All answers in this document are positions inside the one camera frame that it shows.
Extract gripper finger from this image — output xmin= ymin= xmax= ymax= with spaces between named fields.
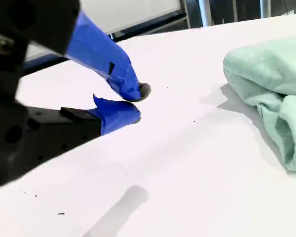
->
xmin=66 ymin=10 xmax=152 ymax=102
xmin=14 ymin=93 xmax=142 ymax=171

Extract pale green T-shirt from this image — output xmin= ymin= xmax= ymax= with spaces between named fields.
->
xmin=222 ymin=35 xmax=296 ymax=173

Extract white board with blue edge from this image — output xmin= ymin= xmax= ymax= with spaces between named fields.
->
xmin=22 ymin=0 xmax=189 ymax=75

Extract grey metal post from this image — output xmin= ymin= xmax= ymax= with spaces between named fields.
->
xmin=181 ymin=0 xmax=191 ymax=29
xmin=198 ymin=0 xmax=211 ymax=27

